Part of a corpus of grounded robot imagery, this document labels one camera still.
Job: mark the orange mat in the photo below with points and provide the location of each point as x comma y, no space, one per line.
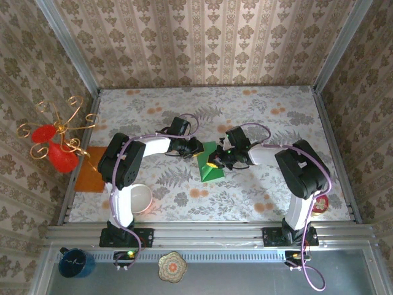
90,175

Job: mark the slotted metal strip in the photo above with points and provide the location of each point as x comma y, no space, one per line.
215,255

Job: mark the small red dish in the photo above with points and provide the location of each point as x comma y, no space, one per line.
320,204

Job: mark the dark blue mug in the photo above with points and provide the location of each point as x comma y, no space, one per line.
75,264

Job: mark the small right controller board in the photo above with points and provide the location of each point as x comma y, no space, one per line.
296,255

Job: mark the red vase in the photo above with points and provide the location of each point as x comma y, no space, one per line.
63,159

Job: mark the white bowl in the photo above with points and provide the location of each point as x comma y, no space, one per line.
142,198

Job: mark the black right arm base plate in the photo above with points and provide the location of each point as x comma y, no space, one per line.
271,236

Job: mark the aluminium frame post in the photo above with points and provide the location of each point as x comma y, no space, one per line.
340,46
69,46

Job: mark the small left controller board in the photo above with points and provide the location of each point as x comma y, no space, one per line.
124,256

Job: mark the patterned flower-shaped dish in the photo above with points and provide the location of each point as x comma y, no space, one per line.
172,266

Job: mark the small controller board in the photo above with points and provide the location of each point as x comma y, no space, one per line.
296,255
124,256

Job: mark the aluminium front rail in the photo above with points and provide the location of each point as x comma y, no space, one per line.
208,235

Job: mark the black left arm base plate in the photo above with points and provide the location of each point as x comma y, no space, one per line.
147,236

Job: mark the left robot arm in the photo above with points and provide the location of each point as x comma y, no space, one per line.
122,159

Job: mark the green paper sheet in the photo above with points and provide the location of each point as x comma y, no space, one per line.
212,175

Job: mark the aluminium side rail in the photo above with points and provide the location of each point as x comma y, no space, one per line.
325,123
93,107

